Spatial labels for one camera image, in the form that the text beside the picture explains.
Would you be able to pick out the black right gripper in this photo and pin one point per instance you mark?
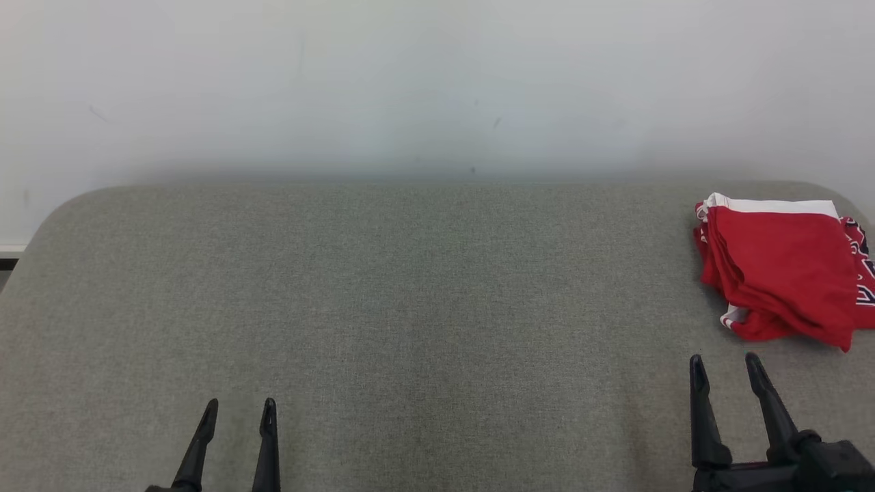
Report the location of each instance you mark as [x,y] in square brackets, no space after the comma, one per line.
[820,471]

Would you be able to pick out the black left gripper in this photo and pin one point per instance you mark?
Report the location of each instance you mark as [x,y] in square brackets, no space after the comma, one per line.
[164,489]

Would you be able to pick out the red shorts with white stripe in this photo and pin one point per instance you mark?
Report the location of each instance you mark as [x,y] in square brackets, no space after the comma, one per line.
[779,266]

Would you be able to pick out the red Bulls basketball jersey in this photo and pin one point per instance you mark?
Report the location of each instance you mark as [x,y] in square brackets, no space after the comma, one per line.
[867,273]

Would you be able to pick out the grey fabric sofa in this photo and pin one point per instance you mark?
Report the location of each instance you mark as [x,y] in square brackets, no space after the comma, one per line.
[410,307]

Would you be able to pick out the white and black wall skirting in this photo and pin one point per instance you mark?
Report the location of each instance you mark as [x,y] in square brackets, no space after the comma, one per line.
[10,250]

